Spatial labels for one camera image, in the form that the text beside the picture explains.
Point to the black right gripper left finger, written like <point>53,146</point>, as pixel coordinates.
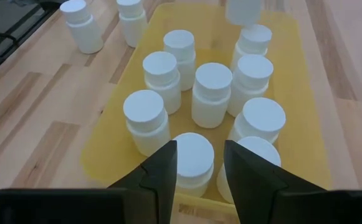
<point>152,193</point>

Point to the yellow plastic basket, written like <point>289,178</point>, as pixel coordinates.
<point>293,109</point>

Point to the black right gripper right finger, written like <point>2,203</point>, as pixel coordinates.
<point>261,196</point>

